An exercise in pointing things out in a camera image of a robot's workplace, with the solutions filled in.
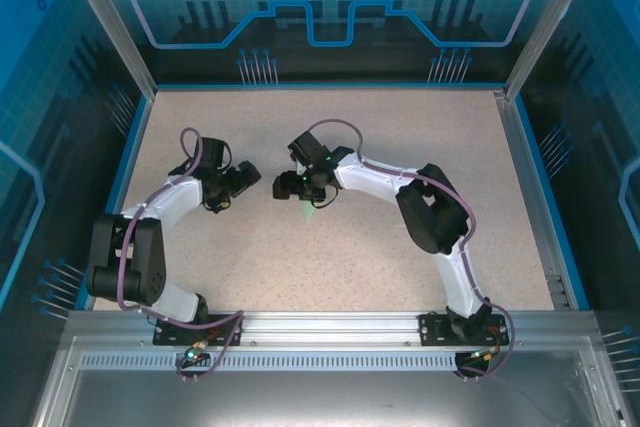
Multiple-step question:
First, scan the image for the thin black right gripper cable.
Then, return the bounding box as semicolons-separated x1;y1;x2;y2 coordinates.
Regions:
314;181;342;208

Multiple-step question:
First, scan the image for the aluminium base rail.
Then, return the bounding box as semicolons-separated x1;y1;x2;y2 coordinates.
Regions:
64;310;601;348

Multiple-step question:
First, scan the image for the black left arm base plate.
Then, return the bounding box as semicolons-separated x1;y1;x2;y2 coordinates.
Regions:
153;313;244;347

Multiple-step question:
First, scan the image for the cable connector with green light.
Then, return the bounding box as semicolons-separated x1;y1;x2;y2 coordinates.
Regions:
178;341;212;367
462;346;504;364

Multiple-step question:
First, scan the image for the slotted metal cable duct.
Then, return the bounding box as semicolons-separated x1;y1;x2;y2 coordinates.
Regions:
79;354;576;373

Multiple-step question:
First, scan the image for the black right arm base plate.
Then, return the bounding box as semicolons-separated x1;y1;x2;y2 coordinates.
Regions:
418;313;511;347

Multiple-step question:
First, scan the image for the aluminium frame post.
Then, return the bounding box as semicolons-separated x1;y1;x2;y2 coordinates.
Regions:
54;0;159;98
502;0;592;99

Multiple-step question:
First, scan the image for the aluminium side rail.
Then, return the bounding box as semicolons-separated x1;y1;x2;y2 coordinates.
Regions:
492;89;571;311

